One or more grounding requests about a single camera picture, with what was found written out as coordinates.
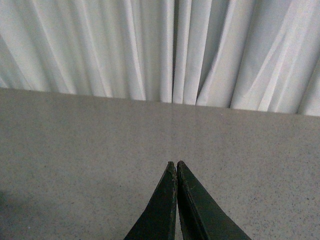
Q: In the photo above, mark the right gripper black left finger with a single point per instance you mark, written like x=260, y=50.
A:
x=158, y=220

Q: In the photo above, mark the white pleated curtain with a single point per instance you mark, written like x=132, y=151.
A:
x=261, y=55

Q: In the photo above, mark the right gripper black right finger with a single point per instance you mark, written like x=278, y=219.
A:
x=201, y=218

